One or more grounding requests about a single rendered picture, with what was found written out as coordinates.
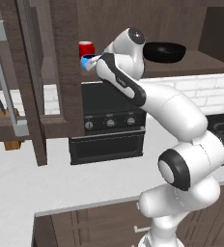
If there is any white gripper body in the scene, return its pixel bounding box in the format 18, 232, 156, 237
85, 53, 103, 72

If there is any brown cabinet door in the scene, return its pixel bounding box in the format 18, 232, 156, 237
48, 0, 86, 139
0, 0, 48, 167

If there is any brown base cabinet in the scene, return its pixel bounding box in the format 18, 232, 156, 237
31, 183, 224, 247

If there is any blue cup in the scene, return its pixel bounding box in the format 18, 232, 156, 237
80, 53, 97, 71

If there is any red cup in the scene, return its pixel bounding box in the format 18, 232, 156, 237
78, 41, 96, 60

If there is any black toaster oven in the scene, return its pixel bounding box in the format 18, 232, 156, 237
68, 80, 148, 166

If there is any black bowl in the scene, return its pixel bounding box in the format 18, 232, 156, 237
142, 41, 187, 64

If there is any black knife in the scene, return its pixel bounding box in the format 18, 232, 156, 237
0, 98, 7, 116

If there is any wooden knife block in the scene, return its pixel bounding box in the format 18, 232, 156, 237
0, 107, 23, 151

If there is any black hob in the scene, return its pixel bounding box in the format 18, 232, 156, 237
206, 112, 224, 167

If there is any grey cabinet door handle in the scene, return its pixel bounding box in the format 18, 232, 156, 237
0, 20, 31, 137

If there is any brown wall cabinet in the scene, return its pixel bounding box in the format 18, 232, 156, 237
0, 0, 224, 140

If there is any white drawer handle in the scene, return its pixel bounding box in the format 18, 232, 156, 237
132, 225, 151, 233

